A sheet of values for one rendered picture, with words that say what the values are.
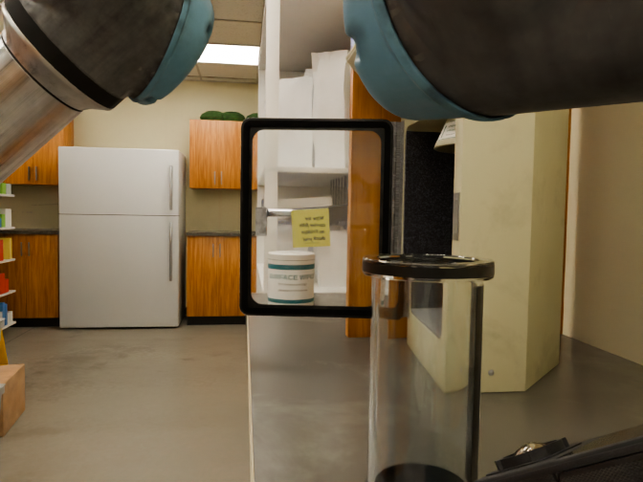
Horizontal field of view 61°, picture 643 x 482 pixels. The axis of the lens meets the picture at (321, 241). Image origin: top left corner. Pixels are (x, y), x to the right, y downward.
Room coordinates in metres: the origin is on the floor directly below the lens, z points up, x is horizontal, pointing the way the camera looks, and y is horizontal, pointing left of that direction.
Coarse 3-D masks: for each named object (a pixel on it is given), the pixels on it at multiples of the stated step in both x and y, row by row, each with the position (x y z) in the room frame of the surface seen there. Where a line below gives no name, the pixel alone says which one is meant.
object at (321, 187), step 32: (256, 160) 1.11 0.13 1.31; (288, 160) 1.10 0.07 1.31; (320, 160) 1.10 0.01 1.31; (352, 160) 1.10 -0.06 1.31; (256, 192) 1.11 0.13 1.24; (288, 192) 1.10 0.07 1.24; (320, 192) 1.10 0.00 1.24; (352, 192) 1.10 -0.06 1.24; (288, 224) 1.10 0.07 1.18; (320, 224) 1.10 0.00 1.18; (352, 224) 1.10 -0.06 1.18; (256, 256) 1.11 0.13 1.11; (288, 256) 1.10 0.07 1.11; (320, 256) 1.10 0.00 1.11; (352, 256) 1.10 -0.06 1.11; (256, 288) 1.11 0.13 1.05; (288, 288) 1.10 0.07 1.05; (320, 288) 1.10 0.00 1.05; (352, 288) 1.10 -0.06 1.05
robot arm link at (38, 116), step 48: (48, 0) 0.42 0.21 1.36; (96, 0) 0.42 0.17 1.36; (144, 0) 0.44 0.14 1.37; (192, 0) 0.47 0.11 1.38; (0, 48) 0.45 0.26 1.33; (48, 48) 0.43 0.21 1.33; (96, 48) 0.44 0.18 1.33; (144, 48) 0.45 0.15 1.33; (192, 48) 0.47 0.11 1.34; (0, 96) 0.45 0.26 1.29; (48, 96) 0.46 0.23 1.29; (96, 96) 0.46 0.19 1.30; (144, 96) 0.49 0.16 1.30; (0, 144) 0.46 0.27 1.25
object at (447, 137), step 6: (450, 120) 0.93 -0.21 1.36; (444, 126) 0.94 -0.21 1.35; (450, 126) 0.91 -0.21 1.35; (444, 132) 0.92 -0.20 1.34; (450, 132) 0.91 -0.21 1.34; (438, 138) 0.94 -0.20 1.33; (444, 138) 0.91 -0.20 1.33; (450, 138) 0.90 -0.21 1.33; (438, 144) 0.92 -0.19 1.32; (444, 144) 0.91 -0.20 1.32; (450, 144) 0.90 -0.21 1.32; (438, 150) 0.99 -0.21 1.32; (444, 150) 1.00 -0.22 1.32; (450, 150) 1.01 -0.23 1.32
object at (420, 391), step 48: (384, 288) 0.43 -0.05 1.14; (432, 288) 0.41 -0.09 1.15; (384, 336) 0.43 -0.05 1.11; (432, 336) 0.41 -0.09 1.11; (384, 384) 0.43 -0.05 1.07; (432, 384) 0.41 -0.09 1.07; (384, 432) 0.43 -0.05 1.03; (432, 432) 0.41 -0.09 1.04; (384, 480) 0.43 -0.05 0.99; (432, 480) 0.41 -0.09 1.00
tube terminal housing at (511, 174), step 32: (416, 128) 1.07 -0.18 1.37; (480, 128) 0.80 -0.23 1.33; (512, 128) 0.80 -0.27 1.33; (544, 128) 0.85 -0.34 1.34; (480, 160) 0.80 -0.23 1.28; (512, 160) 0.80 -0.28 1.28; (544, 160) 0.85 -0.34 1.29; (480, 192) 0.80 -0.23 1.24; (512, 192) 0.80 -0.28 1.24; (544, 192) 0.86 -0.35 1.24; (480, 224) 0.80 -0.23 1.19; (512, 224) 0.80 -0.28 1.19; (544, 224) 0.86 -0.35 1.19; (480, 256) 0.80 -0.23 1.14; (512, 256) 0.80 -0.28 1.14; (544, 256) 0.87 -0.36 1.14; (512, 288) 0.80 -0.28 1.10; (544, 288) 0.88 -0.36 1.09; (512, 320) 0.80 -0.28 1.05; (544, 320) 0.88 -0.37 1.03; (512, 352) 0.80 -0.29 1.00; (544, 352) 0.89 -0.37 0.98; (512, 384) 0.80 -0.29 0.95
